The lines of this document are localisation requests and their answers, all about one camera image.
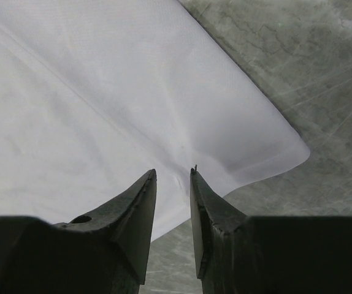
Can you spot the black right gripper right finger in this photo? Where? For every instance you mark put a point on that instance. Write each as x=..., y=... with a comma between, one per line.
x=236, y=253

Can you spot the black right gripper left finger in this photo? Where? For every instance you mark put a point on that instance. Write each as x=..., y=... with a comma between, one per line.
x=102, y=251

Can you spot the white t shirt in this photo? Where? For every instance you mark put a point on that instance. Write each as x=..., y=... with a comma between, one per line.
x=95, y=93

